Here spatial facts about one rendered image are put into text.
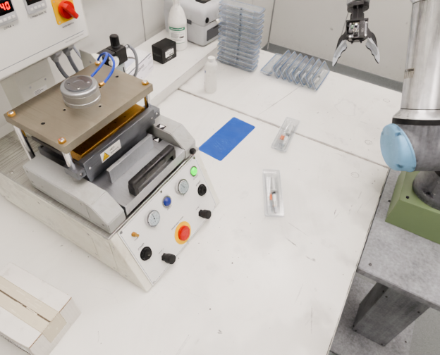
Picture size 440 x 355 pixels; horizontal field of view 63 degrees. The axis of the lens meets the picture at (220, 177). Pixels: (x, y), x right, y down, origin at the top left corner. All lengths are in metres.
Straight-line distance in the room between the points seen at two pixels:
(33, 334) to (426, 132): 0.95
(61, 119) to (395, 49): 2.69
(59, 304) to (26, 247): 0.27
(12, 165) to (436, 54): 1.03
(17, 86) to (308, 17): 2.58
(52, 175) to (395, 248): 0.90
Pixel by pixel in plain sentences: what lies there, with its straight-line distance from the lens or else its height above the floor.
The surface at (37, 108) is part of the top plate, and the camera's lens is 0.87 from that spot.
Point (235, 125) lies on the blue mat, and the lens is 1.34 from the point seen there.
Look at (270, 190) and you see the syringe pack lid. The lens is 1.10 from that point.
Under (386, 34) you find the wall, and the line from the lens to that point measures 3.11.
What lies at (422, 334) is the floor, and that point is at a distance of 1.94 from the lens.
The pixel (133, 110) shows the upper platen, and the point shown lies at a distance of 0.90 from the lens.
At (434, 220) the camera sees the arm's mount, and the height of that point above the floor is 0.83.
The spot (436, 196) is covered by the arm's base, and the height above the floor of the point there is 0.89.
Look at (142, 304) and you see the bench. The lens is 0.92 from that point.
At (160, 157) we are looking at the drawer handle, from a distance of 0.83.
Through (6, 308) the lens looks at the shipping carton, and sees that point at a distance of 0.91.
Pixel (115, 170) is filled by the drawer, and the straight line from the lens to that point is 0.84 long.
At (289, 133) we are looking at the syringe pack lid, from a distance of 1.30.
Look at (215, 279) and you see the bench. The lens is 0.94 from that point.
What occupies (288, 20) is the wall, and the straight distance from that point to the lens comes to 3.27.
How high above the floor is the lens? 1.59
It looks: 47 degrees down
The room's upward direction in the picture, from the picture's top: 4 degrees clockwise
